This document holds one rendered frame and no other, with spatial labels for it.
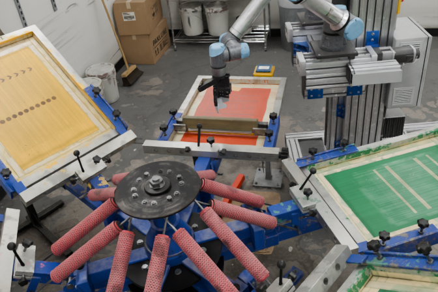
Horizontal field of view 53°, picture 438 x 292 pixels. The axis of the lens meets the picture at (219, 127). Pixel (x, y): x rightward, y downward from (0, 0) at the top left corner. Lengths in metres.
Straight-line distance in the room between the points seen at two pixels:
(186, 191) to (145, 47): 4.17
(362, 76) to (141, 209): 1.48
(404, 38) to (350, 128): 0.67
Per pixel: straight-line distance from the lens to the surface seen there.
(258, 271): 1.49
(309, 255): 3.01
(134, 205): 1.51
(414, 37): 2.82
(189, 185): 1.53
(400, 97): 2.97
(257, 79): 2.83
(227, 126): 2.33
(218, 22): 5.71
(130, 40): 5.62
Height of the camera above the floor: 2.29
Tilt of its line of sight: 33 degrees down
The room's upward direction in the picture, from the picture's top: 6 degrees counter-clockwise
